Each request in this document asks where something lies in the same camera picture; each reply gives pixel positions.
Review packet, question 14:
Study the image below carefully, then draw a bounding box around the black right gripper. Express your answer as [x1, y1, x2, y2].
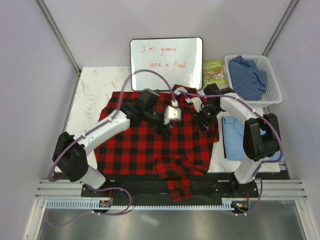
[192, 104, 223, 135]

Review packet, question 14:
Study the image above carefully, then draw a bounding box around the red black plaid shirt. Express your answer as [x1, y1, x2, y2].
[94, 85, 219, 202]

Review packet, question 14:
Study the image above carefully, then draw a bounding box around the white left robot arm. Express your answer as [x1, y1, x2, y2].
[52, 88, 178, 197]

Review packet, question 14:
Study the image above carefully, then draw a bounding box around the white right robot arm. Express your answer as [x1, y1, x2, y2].
[186, 84, 284, 197]

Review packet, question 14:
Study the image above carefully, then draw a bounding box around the folded light blue shirt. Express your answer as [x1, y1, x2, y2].
[221, 115, 284, 163]

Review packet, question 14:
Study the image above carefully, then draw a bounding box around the green children's book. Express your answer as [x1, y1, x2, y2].
[202, 60, 227, 89]

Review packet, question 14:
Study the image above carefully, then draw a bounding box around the blue checkered shirt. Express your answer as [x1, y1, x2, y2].
[228, 55, 268, 101]

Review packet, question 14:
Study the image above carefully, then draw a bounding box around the white plastic basket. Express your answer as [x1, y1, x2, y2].
[224, 54, 283, 108]

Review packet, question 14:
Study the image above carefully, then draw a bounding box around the whiteboard with red writing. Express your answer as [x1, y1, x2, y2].
[129, 37, 203, 91]

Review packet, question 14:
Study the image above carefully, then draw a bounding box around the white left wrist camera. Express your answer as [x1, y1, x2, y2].
[163, 100, 182, 125]

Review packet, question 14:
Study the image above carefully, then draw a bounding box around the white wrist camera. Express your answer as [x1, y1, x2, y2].
[163, 100, 182, 125]
[185, 97, 204, 110]

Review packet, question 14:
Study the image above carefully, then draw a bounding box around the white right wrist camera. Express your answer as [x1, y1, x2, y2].
[185, 97, 204, 110]

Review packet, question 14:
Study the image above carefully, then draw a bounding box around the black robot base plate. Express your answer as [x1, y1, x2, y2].
[79, 173, 258, 204]

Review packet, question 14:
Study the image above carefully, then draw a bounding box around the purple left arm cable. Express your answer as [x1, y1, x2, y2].
[46, 69, 180, 227]

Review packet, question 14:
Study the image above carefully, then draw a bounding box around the white slotted cable duct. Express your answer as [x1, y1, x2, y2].
[46, 197, 251, 210]

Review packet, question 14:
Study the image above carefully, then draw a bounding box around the aluminium frame rail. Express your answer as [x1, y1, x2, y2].
[34, 0, 82, 76]

